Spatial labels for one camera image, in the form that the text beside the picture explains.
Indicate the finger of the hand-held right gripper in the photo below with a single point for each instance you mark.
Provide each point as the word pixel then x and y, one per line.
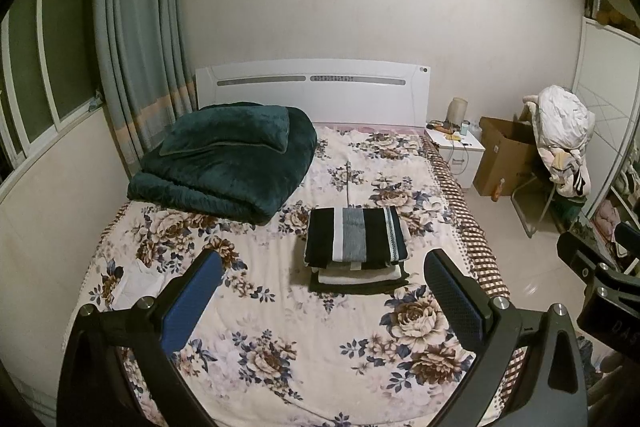
pixel 580 252
pixel 630 239

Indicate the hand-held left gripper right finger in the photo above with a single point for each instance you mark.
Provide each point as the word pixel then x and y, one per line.
pixel 452 302

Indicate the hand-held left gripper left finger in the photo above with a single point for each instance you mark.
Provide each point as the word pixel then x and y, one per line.
pixel 195 302

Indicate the pile of pale clothes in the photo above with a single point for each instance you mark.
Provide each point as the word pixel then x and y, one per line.
pixel 565 122

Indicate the flat white cloth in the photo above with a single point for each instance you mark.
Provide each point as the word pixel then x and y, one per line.
pixel 135 279

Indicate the white folded garment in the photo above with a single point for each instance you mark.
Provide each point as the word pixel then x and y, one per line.
pixel 360 276

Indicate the small orange bottle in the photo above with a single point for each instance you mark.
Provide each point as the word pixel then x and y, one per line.
pixel 498 191

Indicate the dark green plush blanket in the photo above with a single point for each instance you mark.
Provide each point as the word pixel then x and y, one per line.
pixel 220 182

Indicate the floral bed sheet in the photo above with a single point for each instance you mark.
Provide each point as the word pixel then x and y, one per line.
pixel 310 347

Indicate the brown cardboard box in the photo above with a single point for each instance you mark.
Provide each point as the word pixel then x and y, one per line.
pixel 502 152

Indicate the white wardrobe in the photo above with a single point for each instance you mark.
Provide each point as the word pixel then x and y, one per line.
pixel 610 97

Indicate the white nightstand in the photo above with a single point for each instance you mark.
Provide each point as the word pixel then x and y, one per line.
pixel 465 157

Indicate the small pale bottle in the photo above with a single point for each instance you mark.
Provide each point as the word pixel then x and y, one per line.
pixel 466 128

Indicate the dark green plush pillow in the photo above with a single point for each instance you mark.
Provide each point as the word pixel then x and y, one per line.
pixel 225 129

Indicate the beige table lamp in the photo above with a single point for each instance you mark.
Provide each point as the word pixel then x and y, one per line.
pixel 457 111

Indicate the white bed headboard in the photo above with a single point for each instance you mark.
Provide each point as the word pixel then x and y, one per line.
pixel 310 99

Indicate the blue-green curtain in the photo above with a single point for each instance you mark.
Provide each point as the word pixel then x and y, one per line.
pixel 140 32

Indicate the white framed window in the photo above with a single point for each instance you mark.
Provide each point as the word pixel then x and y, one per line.
pixel 50 57

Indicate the metal frame chair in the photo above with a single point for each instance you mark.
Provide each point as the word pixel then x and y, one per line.
pixel 530 207

